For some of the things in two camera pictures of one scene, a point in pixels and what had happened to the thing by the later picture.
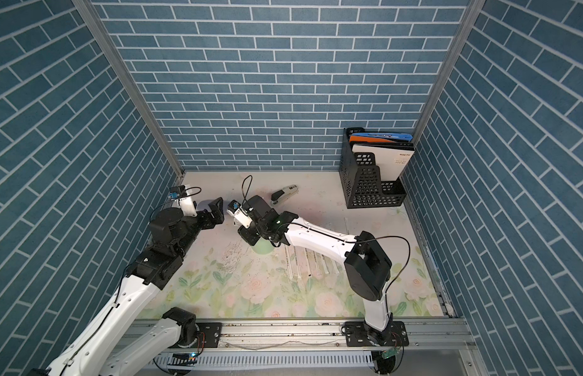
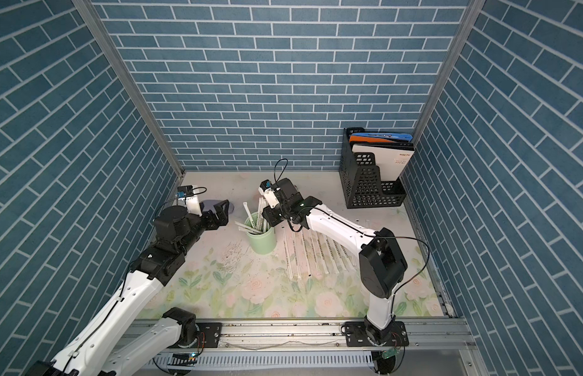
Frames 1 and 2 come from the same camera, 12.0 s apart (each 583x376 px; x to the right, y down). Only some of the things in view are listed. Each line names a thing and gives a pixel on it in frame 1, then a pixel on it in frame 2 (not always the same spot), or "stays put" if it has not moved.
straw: x=288 y=262 stays put
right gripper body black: x=252 y=235 -> x=279 y=215
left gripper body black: x=200 y=222 stays put
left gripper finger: x=217 y=211 stays put
